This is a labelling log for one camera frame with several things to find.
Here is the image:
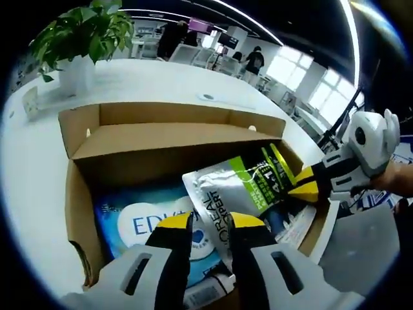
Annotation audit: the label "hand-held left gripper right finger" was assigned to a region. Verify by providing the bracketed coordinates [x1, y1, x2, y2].
[227, 212, 327, 310]

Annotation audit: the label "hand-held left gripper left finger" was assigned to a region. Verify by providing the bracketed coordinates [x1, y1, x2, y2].
[61, 215, 194, 310]

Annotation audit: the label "blue white soft pack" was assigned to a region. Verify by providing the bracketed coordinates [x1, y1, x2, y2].
[93, 185, 233, 288]

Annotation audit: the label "silver green soft pouch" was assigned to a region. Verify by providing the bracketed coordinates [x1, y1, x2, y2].
[182, 143, 306, 269]

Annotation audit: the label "brown cardboard shoe box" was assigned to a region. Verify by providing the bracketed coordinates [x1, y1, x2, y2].
[57, 102, 339, 293]

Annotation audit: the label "small white card box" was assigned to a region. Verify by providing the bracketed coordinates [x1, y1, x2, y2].
[21, 85, 41, 121]

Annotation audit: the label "person's right hand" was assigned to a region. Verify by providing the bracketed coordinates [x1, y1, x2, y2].
[369, 161, 413, 196]

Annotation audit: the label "dark blue white packet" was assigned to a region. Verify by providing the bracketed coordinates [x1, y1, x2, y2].
[264, 201, 316, 248]

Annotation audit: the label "grey mesh office chair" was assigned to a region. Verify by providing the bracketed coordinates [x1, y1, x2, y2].
[322, 206, 406, 293]

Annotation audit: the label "bright office window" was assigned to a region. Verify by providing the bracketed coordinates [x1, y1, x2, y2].
[266, 48, 351, 112]

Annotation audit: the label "curved ceiling light strips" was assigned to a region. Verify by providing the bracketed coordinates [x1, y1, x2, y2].
[335, 0, 367, 91]

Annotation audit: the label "table socket panel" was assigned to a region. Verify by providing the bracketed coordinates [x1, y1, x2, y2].
[195, 92, 259, 110]

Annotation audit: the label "black display screen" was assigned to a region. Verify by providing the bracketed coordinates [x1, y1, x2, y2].
[218, 34, 238, 48]

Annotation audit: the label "row of white office chairs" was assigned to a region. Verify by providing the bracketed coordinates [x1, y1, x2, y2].
[138, 41, 327, 130]

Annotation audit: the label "purple display screen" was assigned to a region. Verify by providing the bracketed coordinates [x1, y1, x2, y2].
[188, 17, 214, 34]

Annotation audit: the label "green potted plant white pot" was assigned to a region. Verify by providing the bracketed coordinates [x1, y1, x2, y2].
[30, 0, 135, 98]

